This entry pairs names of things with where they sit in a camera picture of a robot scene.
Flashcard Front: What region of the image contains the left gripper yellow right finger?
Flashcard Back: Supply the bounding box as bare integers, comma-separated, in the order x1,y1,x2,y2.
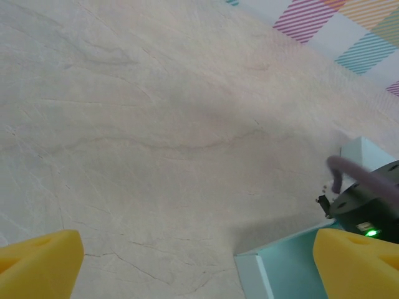
313,227,399,299

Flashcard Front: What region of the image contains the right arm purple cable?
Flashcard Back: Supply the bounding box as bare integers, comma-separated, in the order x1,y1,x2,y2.
325,155,399,203

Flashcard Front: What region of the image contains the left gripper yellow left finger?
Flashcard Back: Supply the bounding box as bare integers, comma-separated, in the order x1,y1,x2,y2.
0,229,84,299

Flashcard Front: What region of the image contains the teal paper box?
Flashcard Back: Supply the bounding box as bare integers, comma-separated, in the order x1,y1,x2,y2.
233,136,399,299

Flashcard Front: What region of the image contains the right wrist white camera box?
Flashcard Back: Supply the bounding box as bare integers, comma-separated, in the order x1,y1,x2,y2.
322,173,356,203

